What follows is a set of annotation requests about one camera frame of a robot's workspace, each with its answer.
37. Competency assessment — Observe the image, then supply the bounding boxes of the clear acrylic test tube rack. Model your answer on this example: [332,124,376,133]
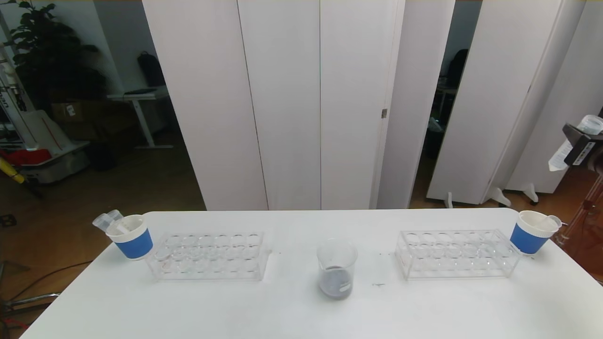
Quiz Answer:
[395,229,522,280]
[146,231,273,282]

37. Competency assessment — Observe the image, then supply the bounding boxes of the black office chair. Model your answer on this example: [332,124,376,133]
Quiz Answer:
[436,49,470,95]

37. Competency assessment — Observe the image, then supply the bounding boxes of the blue liquid test tube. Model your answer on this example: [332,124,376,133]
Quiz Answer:
[92,214,124,234]

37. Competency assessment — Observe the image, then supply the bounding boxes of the grey metal floor stand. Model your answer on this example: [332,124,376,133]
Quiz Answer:
[0,292,62,339]

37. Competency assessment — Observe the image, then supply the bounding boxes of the clear glass beaker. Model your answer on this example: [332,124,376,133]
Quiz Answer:
[316,239,359,301]

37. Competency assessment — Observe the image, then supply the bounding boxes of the white standing desk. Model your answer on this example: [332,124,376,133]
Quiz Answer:
[107,89,174,150]

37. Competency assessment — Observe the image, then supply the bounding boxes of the clear tube frame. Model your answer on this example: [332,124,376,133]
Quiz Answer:
[556,170,603,245]

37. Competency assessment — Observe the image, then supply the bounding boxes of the red liquid test tube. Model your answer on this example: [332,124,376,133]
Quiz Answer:
[107,210,127,234]

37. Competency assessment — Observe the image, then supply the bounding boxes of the black backpack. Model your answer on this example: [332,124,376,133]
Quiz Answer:
[138,52,166,88]

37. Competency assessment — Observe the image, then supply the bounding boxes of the yellow handled tool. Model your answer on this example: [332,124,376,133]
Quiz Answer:
[0,157,25,184]

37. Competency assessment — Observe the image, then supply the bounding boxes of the brown cardboard box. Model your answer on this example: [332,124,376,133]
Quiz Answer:
[51,101,95,124]

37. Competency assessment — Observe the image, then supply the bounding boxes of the dark green potted plant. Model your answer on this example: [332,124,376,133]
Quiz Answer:
[2,0,106,113]

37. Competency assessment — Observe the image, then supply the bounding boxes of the clear plastic test tube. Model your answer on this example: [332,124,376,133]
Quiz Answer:
[532,215,564,232]

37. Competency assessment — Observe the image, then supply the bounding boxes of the yellow liquid test tube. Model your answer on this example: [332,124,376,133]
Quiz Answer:
[548,114,603,172]

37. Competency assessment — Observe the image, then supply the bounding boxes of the blue white paper cup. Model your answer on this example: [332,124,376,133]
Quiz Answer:
[106,215,154,261]
[510,210,559,255]

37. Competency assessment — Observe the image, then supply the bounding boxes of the white folding partition screen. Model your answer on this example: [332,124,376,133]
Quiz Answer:
[142,0,456,211]
[426,0,603,208]

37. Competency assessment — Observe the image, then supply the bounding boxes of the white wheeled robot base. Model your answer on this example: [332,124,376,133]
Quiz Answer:
[0,45,91,185]

